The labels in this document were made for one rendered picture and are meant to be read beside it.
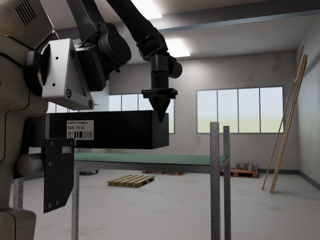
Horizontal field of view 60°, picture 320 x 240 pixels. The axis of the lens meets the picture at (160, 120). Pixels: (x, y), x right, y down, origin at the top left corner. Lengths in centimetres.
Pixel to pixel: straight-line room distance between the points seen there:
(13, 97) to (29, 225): 27
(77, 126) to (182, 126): 774
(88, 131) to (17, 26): 37
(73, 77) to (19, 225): 31
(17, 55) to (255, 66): 817
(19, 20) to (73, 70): 18
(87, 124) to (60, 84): 37
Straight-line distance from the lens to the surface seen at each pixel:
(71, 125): 91
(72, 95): 53
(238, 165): 790
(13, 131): 65
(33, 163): 64
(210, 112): 842
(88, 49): 54
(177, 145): 861
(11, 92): 57
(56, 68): 54
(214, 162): 98
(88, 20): 69
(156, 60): 86
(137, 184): 571
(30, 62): 54
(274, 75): 854
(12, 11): 66
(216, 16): 551
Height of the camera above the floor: 105
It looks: 3 degrees up
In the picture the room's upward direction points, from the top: straight up
